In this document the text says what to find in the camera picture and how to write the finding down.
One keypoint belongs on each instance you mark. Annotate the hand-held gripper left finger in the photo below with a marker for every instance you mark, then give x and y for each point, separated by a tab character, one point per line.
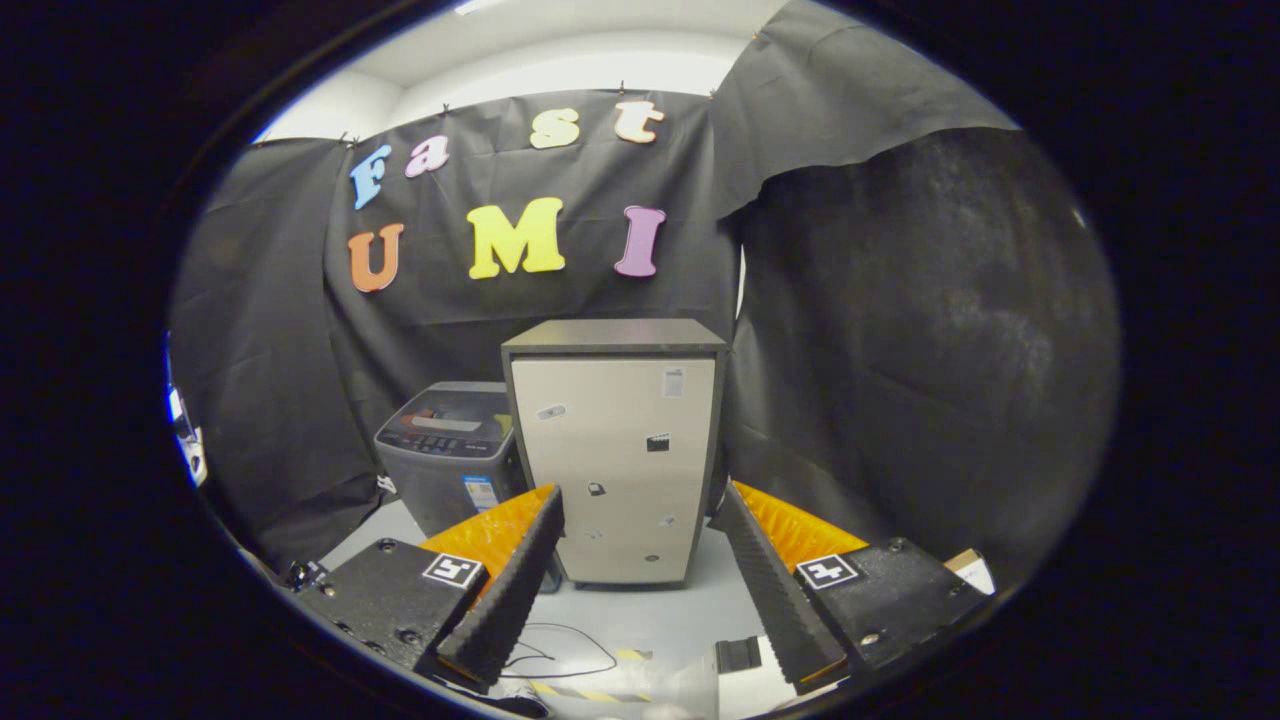
508	590

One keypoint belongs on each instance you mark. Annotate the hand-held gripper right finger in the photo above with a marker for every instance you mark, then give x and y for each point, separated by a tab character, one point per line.
775	590

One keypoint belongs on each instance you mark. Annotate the grey washing machine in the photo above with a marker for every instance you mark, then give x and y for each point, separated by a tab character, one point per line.
440	490

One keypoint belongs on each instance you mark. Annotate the dark washing machine lid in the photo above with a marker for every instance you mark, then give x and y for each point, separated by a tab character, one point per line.
455	408

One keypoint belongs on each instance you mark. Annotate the small black box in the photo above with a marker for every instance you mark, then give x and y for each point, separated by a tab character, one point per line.
738	655

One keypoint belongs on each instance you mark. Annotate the white sheet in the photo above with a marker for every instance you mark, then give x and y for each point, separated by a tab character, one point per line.
775	690

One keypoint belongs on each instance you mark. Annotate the beige cabinet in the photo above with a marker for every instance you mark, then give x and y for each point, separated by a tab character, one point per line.
610	450

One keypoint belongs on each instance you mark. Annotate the cardboard box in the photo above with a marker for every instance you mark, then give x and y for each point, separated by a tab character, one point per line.
972	572

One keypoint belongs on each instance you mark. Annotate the small black clamp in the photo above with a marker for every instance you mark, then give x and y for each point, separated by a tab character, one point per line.
305	574

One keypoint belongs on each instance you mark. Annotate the black backdrop cloth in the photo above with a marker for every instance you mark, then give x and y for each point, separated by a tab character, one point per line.
900	350

